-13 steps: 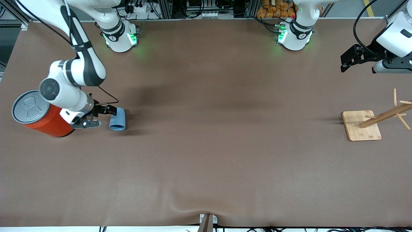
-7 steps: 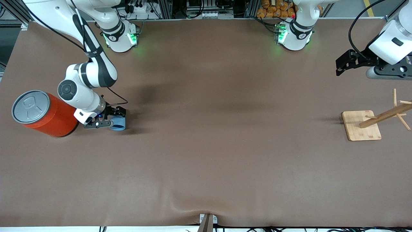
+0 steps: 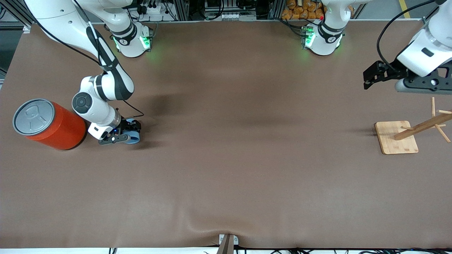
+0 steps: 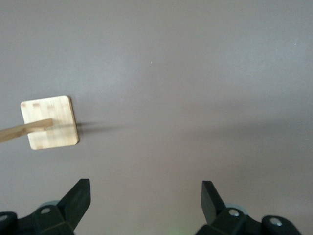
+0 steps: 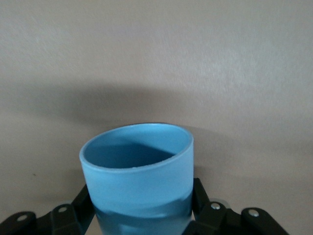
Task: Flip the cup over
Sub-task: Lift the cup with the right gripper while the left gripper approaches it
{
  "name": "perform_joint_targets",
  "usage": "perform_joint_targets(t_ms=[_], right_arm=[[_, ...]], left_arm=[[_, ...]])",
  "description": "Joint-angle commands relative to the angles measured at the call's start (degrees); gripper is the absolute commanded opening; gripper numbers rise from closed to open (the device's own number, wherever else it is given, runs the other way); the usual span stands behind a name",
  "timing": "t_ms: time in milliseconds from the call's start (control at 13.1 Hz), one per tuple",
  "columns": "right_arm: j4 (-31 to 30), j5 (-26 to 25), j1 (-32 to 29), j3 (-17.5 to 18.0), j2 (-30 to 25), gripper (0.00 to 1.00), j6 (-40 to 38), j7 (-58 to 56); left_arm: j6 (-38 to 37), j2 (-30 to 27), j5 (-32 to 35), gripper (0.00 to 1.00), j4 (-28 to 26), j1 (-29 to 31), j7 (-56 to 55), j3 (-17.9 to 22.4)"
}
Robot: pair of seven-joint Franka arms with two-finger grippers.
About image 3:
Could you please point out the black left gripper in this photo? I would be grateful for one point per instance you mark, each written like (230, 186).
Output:
(396, 71)

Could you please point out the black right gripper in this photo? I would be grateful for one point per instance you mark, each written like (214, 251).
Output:
(125, 125)

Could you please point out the light blue plastic cup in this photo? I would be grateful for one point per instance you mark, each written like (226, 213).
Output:
(135, 138)

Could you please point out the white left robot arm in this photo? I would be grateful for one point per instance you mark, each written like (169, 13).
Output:
(323, 42)

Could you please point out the wooden mug rack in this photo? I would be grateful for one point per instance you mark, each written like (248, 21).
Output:
(395, 141)

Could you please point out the orange can with silver lid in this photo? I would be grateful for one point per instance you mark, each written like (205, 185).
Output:
(60, 130)

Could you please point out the brown table cover mat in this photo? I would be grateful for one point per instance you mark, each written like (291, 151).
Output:
(226, 141)

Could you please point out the orange snack bag pile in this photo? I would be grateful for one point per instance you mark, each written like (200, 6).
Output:
(300, 12)

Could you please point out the white power strip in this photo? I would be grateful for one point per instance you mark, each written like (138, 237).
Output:
(155, 8)

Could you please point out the white terminal block row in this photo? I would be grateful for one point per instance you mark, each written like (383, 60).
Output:
(236, 16)

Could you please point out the aluminium frame post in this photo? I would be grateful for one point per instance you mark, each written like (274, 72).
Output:
(182, 10)
(277, 8)

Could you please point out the metal table edge bracket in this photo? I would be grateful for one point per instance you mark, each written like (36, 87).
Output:
(227, 245)

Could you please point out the aluminium frame rail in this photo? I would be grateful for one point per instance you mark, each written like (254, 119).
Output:
(14, 10)

